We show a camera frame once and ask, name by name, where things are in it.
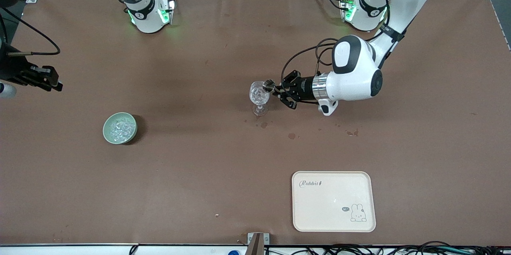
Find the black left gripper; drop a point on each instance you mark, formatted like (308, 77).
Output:
(305, 87)

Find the cream rabbit print tray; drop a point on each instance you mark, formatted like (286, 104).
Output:
(331, 203)

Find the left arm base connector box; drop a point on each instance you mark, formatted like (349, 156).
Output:
(348, 7)

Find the clear ice cubes heap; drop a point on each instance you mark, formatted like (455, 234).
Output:
(121, 129)

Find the brown table cover sheet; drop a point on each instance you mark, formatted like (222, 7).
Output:
(239, 167)

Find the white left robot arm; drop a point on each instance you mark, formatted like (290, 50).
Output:
(355, 75)

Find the steel double jigger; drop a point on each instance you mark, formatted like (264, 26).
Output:
(268, 84)

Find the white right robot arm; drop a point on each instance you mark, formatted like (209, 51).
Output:
(145, 21)

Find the pale green ceramic bowl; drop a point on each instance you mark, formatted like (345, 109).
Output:
(107, 135)

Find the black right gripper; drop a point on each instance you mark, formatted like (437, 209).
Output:
(12, 70)

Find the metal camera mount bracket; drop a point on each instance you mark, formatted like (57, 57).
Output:
(255, 245)

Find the clear stemmed wine glass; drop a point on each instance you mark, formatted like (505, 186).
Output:
(259, 95)

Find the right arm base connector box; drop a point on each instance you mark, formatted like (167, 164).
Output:
(167, 11)

